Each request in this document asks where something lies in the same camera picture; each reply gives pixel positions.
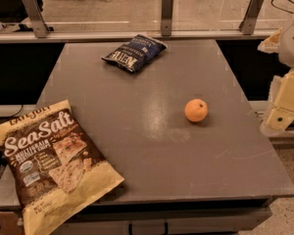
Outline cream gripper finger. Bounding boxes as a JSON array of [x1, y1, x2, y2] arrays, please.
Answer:
[[258, 28, 282, 54], [260, 69, 294, 136]]

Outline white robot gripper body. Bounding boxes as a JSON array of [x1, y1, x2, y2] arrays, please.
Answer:
[[278, 14, 294, 68]]

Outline orange fruit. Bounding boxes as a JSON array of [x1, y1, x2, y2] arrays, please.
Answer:
[[184, 99, 208, 122]]

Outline blue kettle chip bag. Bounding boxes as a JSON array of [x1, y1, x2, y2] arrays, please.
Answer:
[[102, 34, 168, 72]]

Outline yellow sea salt chip bag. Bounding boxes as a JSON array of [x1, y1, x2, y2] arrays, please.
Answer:
[[0, 100, 123, 235]]

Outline clear acrylic barrier panel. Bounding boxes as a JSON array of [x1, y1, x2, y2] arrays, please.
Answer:
[[0, 0, 294, 34]]

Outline right metal bracket post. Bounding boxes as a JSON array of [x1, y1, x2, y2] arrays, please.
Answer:
[[239, 0, 265, 35]]

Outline metal bracket post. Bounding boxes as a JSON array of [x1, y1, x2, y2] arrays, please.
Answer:
[[239, 0, 265, 35], [161, 0, 173, 36], [22, 0, 49, 38]]

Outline middle metal bracket post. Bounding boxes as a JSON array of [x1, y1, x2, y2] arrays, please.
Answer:
[[161, 0, 173, 36]]

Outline left metal bracket post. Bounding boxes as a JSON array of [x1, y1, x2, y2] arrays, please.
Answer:
[[22, 0, 49, 38]]

